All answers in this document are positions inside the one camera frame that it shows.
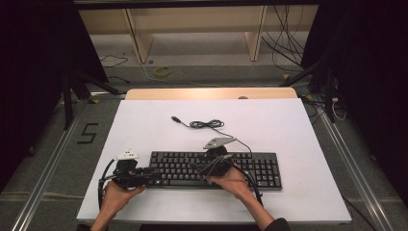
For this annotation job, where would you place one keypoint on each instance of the aluminium floor rail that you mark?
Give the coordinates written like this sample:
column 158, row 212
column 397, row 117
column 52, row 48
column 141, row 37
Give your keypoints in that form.
column 356, row 173
column 48, row 166

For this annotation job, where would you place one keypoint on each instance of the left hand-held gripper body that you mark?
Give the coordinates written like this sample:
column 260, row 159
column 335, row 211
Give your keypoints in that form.
column 126, row 174

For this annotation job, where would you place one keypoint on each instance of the person's left hand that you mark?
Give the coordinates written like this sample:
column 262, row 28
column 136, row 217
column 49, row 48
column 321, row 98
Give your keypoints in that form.
column 118, row 195

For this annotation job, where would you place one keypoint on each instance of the black computer keyboard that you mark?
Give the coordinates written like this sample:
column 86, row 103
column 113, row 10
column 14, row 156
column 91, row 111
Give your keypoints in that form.
column 179, row 166

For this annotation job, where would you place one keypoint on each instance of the black overhead bar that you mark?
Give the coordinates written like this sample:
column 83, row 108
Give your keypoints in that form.
column 192, row 3

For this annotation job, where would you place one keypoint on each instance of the yellow tape roll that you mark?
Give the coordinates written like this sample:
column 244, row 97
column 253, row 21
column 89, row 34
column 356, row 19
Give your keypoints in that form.
column 162, row 71

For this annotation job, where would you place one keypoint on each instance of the person's right hand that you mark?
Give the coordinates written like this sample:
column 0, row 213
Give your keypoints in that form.
column 234, row 184

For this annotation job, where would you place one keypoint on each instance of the light wooden shelf unit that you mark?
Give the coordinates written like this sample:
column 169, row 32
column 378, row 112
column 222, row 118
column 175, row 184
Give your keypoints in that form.
column 198, row 19

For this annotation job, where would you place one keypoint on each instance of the yellow tape piece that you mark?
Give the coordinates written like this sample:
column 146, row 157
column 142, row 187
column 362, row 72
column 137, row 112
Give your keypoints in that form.
column 95, row 101
column 285, row 76
column 308, row 96

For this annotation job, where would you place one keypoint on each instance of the black curtain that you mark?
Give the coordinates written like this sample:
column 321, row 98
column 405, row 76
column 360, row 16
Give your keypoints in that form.
column 32, row 64
column 375, row 80

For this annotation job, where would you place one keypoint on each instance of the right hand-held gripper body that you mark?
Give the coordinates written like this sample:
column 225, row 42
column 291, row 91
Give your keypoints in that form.
column 216, row 160

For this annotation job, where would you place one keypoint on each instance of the light wooden table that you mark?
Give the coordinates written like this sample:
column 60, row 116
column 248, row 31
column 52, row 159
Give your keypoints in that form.
column 208, row 93

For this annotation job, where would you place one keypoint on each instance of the person's right black sleeve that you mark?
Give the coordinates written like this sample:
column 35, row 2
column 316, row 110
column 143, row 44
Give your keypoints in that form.
column 278, row 225

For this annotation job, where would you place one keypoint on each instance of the black metal stand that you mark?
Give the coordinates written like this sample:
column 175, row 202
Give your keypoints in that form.
column 328, row 89
column 67, row 99

